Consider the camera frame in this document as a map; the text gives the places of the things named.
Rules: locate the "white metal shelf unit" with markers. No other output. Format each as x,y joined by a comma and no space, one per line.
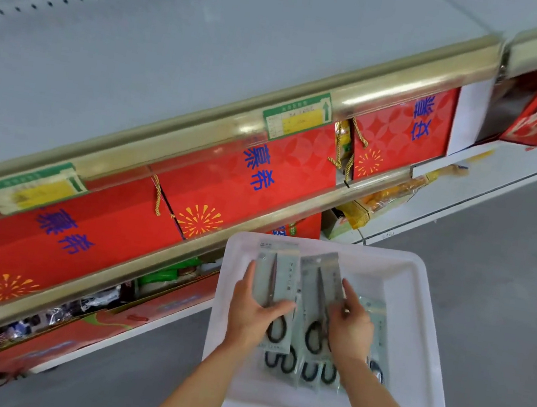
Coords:
122,41

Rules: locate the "person's left forearm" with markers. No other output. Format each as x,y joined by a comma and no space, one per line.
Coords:
203,386

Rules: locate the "grey scissors packet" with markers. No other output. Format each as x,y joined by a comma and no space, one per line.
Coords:
319,287
319,375
283,277
281,362
380,326

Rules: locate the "green yellow price label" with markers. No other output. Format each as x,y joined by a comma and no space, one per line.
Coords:
298,115
31,187

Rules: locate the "person's left thumb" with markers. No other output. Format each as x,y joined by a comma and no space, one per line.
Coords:
281,308

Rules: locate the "person's right thumb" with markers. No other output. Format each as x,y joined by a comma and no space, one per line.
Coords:
333,313

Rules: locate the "yellow snack packets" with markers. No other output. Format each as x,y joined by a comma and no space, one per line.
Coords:
389,195

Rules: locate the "white foam tray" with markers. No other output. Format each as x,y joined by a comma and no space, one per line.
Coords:
420,331

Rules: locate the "person's right hand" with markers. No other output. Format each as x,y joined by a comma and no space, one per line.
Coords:
349,334

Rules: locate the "green packet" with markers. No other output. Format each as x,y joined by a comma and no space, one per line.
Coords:
166,276

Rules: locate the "small red box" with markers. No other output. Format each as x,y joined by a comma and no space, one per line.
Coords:
302,228

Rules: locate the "person's left hand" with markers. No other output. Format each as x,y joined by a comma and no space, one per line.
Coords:
249,320

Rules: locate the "red display carton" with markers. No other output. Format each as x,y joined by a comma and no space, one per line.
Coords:
81,334

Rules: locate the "red gift box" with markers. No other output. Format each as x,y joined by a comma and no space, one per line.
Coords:
402,135
252,178
68,242

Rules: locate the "row of dark packets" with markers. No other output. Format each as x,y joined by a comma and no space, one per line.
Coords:
48,317

